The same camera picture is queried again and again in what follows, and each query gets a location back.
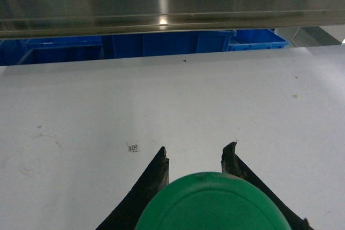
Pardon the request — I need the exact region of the green mushroom push button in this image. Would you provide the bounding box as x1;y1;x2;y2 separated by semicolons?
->
135;172;290;229

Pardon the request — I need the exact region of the blue bin lower right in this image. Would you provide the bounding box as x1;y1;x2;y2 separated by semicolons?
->
101;30;237;59

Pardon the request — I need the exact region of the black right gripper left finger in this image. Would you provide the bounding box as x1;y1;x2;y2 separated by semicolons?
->
97;147;169;229

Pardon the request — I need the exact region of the blue bin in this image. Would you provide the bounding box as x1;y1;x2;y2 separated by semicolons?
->
1;36;104;66
101;30;237;59

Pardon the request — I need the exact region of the small printed marker sticker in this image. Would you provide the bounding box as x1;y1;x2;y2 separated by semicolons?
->
128;144;140;152

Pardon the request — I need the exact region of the blue bin lower centre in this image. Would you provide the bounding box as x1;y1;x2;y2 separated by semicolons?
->
1;36;104;66

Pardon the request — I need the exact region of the stainless steel shelf rail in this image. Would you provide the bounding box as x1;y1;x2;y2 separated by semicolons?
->
1;0;344;39

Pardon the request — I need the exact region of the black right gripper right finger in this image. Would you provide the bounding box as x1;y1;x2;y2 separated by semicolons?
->
221;142;313;229

